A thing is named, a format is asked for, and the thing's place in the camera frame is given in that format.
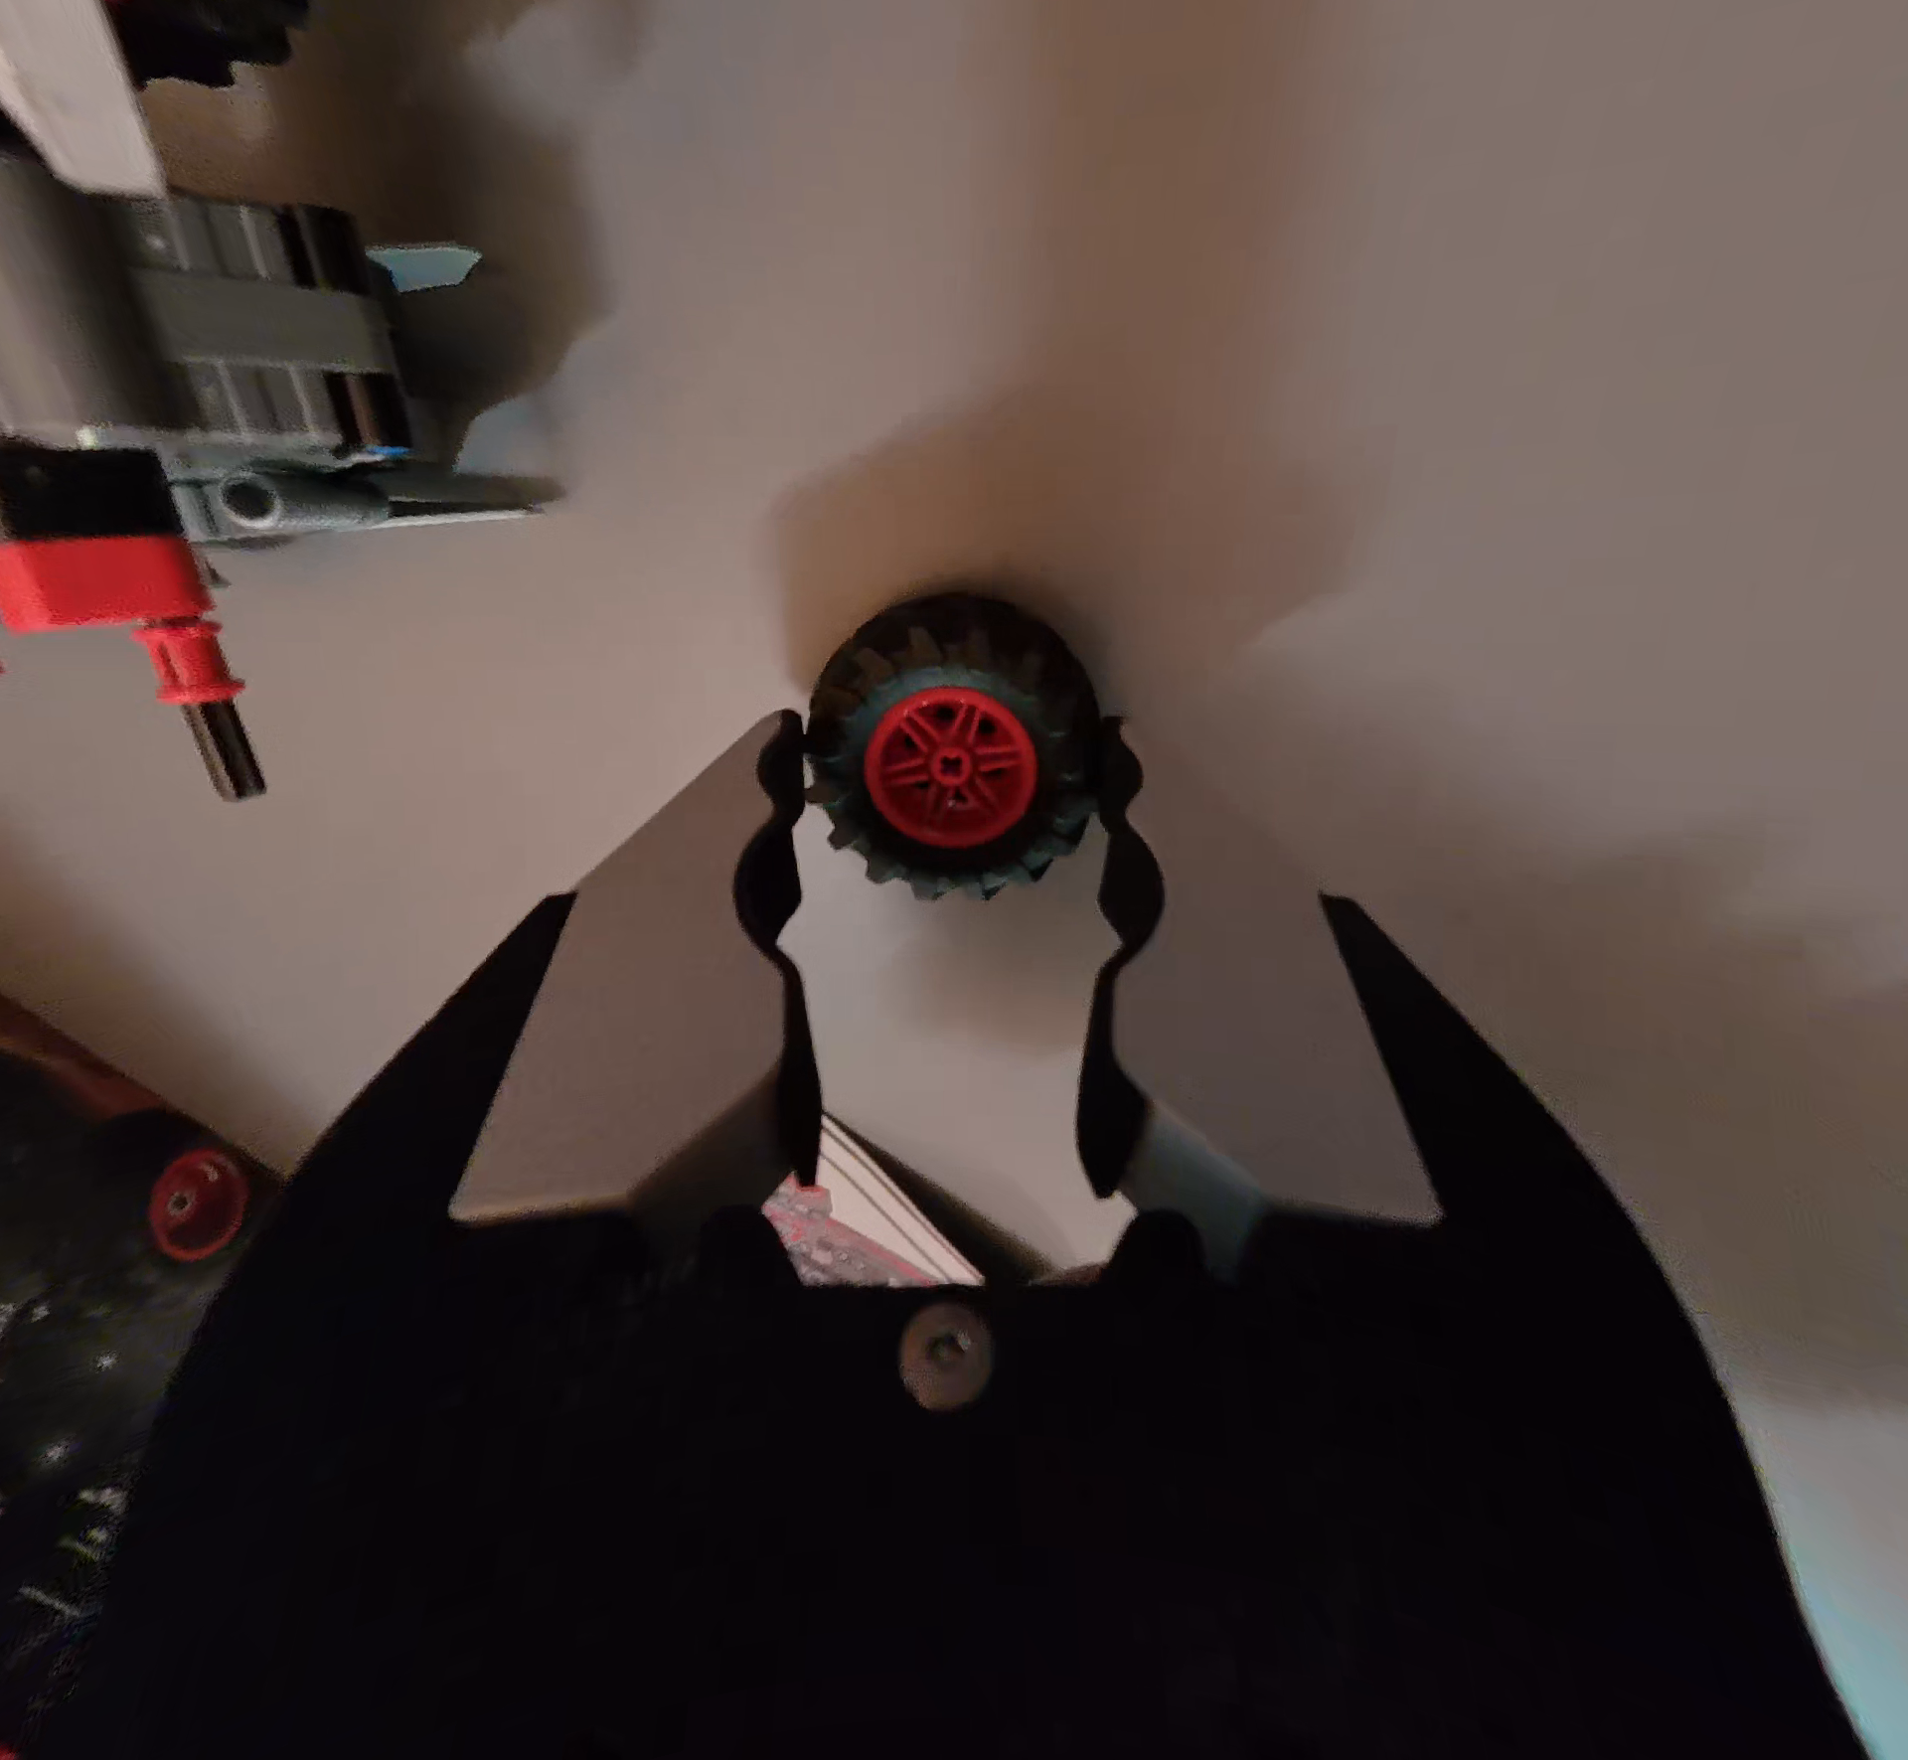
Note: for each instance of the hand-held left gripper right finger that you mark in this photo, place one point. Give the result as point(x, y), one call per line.
point(1268, 1044)

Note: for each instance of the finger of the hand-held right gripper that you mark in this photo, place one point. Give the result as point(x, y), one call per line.
point(75, 76)

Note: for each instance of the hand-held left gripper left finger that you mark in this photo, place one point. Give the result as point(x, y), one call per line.
point(627, 1044)

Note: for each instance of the black toy truck chassis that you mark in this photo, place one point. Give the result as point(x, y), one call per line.
point(269, 329)

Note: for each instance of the light grey desk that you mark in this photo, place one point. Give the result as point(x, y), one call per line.
point(1341, 298)

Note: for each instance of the white instruction booklet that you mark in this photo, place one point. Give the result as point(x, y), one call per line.
point(880, 1224)

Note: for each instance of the black toy truck set box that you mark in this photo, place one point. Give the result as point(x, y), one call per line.
point(91, 1343)

